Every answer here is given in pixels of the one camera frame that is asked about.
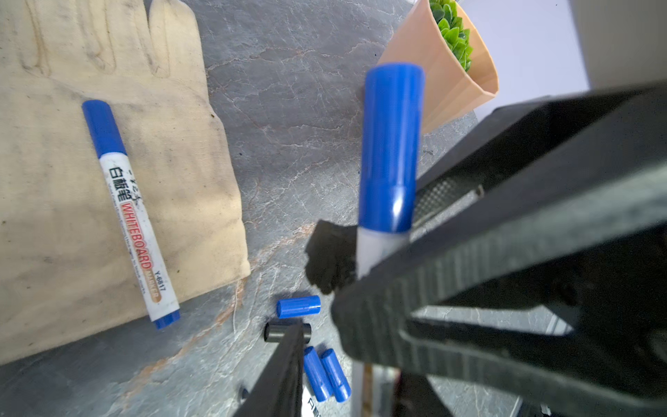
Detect blue pen cap three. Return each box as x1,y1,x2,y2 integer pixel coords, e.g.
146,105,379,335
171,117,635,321
276,295,321,319

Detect white marker pen two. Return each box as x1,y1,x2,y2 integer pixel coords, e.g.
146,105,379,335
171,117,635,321
351,228,409,416

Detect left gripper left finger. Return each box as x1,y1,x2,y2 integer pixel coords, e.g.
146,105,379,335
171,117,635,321
234,322,305,417

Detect blue pen cap five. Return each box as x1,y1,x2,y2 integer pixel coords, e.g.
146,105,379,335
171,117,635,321
321,349,352,403

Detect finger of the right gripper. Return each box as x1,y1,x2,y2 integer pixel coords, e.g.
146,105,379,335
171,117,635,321
332,163,666,416
305,83,666,295

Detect tan pot with green plant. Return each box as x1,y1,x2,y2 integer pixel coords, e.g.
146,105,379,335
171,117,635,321
378,1,499,134

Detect blue pen cap four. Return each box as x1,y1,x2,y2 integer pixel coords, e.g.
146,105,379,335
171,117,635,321
304,347,333,402

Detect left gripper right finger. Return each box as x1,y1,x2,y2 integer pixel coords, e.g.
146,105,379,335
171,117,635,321
392,372,453,417

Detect white marker pen one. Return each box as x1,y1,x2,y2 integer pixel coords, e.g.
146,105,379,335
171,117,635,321
82,100,181,330

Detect black pen cap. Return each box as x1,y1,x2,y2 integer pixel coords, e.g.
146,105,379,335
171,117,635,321
263,322,312,344

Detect white marker pen three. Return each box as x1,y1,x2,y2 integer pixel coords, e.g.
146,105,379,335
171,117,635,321
300,387,322,417

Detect beige fabric glove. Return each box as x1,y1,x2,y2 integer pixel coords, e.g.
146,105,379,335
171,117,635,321
1,1,250,363

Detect blue pen cap two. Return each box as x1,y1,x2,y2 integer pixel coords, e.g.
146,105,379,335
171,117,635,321
359,63,426,234

